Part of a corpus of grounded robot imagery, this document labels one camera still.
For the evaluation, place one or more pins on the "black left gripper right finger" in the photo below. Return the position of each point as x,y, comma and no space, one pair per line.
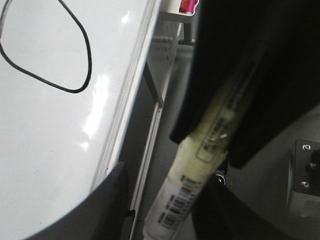
219,215

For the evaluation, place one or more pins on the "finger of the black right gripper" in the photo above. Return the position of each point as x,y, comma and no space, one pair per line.
225,29
289,74

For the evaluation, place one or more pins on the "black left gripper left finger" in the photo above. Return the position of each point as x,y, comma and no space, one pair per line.
100,216

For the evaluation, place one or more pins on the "white black whiteboard marker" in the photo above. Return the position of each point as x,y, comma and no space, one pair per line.
199,154

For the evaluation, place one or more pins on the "pink red markers in tray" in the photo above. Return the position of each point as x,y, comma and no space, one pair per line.
188,6

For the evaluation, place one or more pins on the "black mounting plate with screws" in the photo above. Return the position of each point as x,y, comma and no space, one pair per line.
307,167

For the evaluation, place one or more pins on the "grey metal stand frame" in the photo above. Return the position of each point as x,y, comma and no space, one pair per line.
148,150

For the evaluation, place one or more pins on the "white whiteboard with aluminium frame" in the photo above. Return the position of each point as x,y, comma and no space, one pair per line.
69,74

